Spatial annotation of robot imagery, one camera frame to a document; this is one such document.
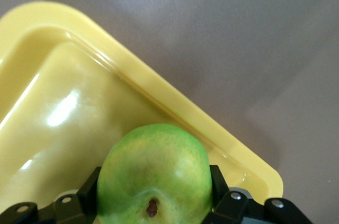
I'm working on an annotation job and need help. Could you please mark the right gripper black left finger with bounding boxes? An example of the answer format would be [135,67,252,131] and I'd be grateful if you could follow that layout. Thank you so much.
[0,166,103,224]

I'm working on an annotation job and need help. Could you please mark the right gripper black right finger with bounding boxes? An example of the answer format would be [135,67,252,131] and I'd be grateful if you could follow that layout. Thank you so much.
[203,165,313,224]

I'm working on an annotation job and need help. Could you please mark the green apple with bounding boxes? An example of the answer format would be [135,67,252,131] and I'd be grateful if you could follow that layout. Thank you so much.
[96,123,214,224]

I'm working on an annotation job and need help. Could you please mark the yellow plastic tray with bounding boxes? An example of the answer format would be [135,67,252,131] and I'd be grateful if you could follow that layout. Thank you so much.
[0,1,284,212]

